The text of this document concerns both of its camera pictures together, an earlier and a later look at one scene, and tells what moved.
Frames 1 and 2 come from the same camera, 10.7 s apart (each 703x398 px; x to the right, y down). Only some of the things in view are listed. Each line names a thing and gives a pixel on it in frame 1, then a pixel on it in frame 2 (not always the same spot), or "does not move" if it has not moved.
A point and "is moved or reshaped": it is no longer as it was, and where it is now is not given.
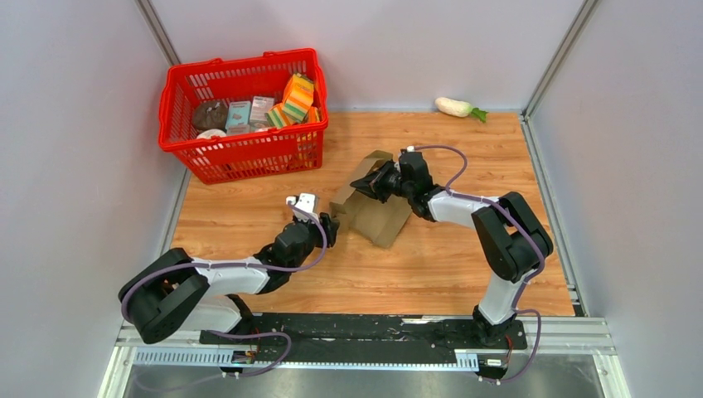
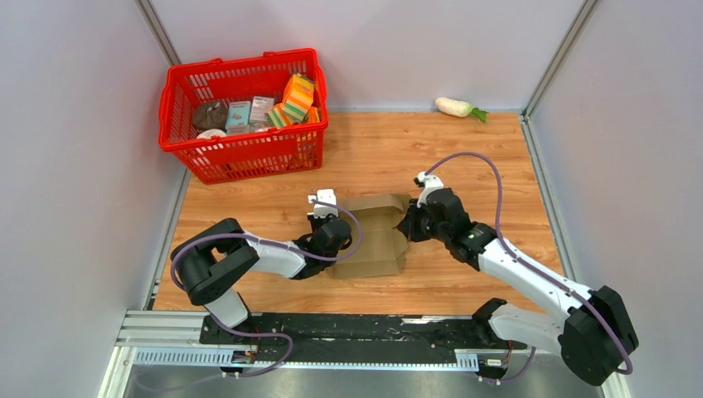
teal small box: (238, 113) does not move
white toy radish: (459, 109) does not move
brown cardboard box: (373, 218) is moved or reshaped
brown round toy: (210, 114) does not move
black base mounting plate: (362, 338) does not move
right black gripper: (363, 185) -> (408, 226)
